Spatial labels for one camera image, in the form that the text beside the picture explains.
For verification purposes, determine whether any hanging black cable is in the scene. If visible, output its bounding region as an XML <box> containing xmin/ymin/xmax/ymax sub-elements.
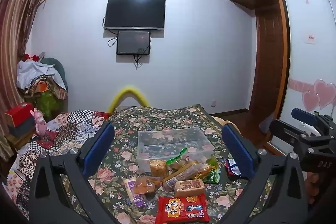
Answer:
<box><xmin>133</xmin><ymin>53</ymin><xmax>144</xmax><ymax>70</ymax></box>

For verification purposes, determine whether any grey box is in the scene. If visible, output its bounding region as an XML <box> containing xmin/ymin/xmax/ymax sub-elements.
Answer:
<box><xmin>8</xmin><ymin>121</ymin><xmax>38</xmax><ymax>138</ymax></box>

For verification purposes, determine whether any long brown biscuit sleeve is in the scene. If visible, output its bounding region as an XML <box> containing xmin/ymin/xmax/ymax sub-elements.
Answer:
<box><xmin>163</xmin><ymin>161</ymin><xmax>211</xmax><ymax>191</ymax></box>

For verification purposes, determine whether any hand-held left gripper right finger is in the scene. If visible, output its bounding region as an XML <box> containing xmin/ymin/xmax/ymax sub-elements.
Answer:
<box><xmin>218</xmin><ymin>123</ymin><xmax>308</xmax><ymax>224</ymax></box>

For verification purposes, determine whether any pile of clothes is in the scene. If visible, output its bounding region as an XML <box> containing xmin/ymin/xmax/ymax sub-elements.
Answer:
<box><xmin>16</xmin><ymin>59</ymin><xmax>68</xmax><ymax>100</ymax></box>

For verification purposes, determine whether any clear plastic storage box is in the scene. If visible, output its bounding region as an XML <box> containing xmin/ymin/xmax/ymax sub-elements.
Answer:
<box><xmin>137</xmin><ymin>127</ymin><xmax>215</xmax><ymax>175</ymax></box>

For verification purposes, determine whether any red snack packet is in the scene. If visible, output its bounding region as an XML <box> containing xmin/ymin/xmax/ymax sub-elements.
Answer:
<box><xmin>155</xmin><ymin>194</ymin><xmax>211</xmax><ymax>224</ymax></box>

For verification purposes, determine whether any orange pastry packet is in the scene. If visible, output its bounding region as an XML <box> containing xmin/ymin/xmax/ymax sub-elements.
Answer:
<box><xmin>133</xmin><ymin>177</ymin><xmax>164</xmax><ymax>195</ymax></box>

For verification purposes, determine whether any cream and purple snack packet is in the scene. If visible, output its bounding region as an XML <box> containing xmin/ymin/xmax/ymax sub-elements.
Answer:
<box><xmin>123</xmin><ymin>177</ymin><xmax>146</xmax><ymax>210</ymax></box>

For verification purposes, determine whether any green-topped clear snack bag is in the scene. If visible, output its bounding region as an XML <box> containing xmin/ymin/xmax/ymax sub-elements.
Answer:
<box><xmin>165</xmin><ymin>147</ymin><xmax>193</xmax><ymax>172</ymax></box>

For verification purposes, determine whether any brown checked biscuit packet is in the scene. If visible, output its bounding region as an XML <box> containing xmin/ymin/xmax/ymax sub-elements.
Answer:
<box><xmin>174</xmin><ymin>178</ymin><xmax>205</xmax><ymax>197</ymax></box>

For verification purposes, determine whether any pink toy rabbit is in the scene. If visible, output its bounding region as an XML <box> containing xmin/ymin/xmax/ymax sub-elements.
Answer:
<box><xmin>30</xmin><ymin>108</ymin><xmax>48</xmax><ymax>139</ymax></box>

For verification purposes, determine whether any blue and white snack packet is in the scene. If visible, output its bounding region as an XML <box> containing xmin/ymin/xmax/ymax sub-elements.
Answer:
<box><xmin>225</xmin><ymin>158</ymin><xmax>241</xmax><ymax>176</ymax></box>

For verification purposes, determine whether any orange cake packet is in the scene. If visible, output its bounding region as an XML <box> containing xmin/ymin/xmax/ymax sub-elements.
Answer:
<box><xmin>149</xmin><ymin>159</ymin><xmax>169</xmax><ymax>177</ymax></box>

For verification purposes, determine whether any green patterned bag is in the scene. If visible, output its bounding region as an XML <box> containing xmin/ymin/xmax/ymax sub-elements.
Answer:
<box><xmin>36</xmin><ymin>91</ymin><xmax>58</xmax><ymax>120</ymax></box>

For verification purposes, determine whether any small black wall monitor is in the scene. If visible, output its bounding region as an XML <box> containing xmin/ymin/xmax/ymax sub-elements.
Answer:
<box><xmin>116</xmin><ymin>30</ymin><xmax>152</xmax><ymax>56</ymax></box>

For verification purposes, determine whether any patchwork quilt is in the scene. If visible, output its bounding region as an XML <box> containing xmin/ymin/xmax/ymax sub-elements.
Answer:
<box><xmin>5</xmin><ymin>109</ymin><xmax>114</xmax><ymax>224</ymax></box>

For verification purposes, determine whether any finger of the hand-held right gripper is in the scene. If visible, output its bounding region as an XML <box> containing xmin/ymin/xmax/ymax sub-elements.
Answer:
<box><xmin>270</xmin><ymin>119</ymin><xmax>316</xmax><ymax>156</ymax></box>
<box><xmin>291</xmin><ymin>108</ymin><xmax>320</xmax><ymax>128</ymax></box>

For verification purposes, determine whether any grey-green chair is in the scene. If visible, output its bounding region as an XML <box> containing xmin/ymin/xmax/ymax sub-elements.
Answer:
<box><xmin>39</xmin><ymin>57</ymin><xmax>69</xmax><ymax>90</ymax></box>

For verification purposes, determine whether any striped brown curtain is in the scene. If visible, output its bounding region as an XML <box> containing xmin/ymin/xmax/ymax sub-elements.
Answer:
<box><xmin>0</xmin><ymin>0</ymin><xmax>52</xmax><ymax>161</ymax></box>

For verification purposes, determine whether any green snack packet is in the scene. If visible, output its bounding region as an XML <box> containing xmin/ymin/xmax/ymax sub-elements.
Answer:
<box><xmin>202</xmin><ymin>157</ymin><xmax>220</xmax><ymax>184</ymax></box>

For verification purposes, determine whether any brown wooden door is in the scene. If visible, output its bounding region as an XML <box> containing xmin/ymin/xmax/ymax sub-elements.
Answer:
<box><xmin>248</xmin><ymin>7</ymin><xmax>283</xmax><ymax>119</ymax></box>

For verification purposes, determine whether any red box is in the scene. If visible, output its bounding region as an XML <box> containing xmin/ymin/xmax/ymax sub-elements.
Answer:
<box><xmin>5</xmin><ymin>102</ymin><xmax>36</xmax><ymax>128</ymax></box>

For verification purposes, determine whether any dark cloth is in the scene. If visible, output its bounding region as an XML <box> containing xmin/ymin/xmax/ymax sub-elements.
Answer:
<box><xmin>259</xmin><ymin>112</ymin><xmax>277</xmax><ymax>133</ymax></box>

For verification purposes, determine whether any person's right hand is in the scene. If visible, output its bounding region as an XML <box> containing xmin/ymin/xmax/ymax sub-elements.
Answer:
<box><xmin>306</xmin><ymin>173</ymin><xmax>320</xmax><ymax>202</ymax></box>

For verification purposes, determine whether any black wall television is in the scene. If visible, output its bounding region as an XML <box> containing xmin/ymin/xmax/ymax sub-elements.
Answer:
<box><xmin>104</xmin><ymin>0</ymin><xmax>166</xmax><ymax>30</ymax></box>

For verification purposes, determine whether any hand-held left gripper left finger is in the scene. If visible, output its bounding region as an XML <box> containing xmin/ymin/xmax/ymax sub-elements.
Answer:
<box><xmin>29</xmin><ymin>122</ymin><xmax>124</xmax><ymax>224</ymax></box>

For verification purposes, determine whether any yellow foam tube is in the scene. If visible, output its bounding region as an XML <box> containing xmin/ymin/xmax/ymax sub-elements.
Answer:
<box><xmin>108</xmin><ymin>86</ymin><xmax>150</xmax><ymax>114</ymax></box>

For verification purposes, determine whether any floral blanket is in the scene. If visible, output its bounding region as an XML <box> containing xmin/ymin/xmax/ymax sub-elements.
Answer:
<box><xmin>59</xmin><ymin>105</ymin><xmax>273</xmax><ymax>224</ymax></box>

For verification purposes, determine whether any beige blanket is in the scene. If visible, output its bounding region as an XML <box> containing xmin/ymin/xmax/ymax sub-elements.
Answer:
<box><xmin>212</xmin><ymin>116</ymin><xmax>238</xmax><ymax>131</ymax></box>

